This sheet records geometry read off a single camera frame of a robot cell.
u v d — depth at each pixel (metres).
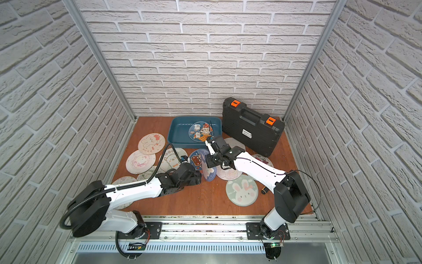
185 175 0.65
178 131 1.11
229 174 0.92
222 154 0.63
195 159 0.97
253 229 0.74
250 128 0.87
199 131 1.10
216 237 0.73
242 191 0.86
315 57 0.85
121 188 0.48
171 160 0.75
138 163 0.97
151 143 1.06
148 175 0.92
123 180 0.90
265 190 0.84
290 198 0.43
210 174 0.83
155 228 0.75
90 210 0.42
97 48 0.83
